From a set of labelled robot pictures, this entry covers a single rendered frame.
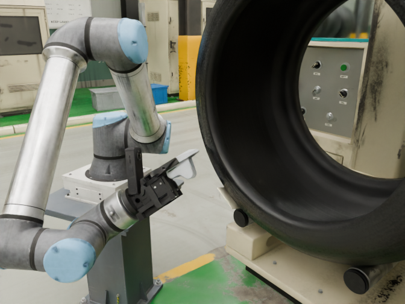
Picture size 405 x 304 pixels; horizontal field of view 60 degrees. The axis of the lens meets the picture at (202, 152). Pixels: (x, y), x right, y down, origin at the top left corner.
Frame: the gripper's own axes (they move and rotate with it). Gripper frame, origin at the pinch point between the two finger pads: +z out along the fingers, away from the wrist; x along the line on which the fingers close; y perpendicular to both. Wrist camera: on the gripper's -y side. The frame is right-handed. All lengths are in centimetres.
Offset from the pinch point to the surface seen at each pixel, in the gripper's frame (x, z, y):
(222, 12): 15.5, 22.1, -16.0
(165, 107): -489, -88, -159
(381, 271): 12.9, 18.8, 38.9
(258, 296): -105, -32, 68
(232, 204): 2.8, 1.4, 15.6
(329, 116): -69, 42, 11
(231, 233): -4.2, -3.9, 21.6
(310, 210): -5.0, 14.7, 26.9
